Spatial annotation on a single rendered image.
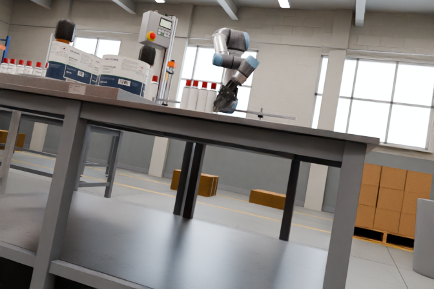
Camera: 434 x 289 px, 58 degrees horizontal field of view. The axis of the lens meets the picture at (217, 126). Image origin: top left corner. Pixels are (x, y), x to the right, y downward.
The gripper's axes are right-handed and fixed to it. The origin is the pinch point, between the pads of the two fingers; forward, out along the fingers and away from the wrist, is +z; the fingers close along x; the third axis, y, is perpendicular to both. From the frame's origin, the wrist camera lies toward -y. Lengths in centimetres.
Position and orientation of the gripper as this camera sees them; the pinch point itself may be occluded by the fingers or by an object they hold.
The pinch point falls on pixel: (215, 110)
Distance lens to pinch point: 214.4
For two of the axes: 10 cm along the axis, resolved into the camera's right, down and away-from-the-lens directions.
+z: -6.2, 7.8, 1.0
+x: 7.3, 6.2, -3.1
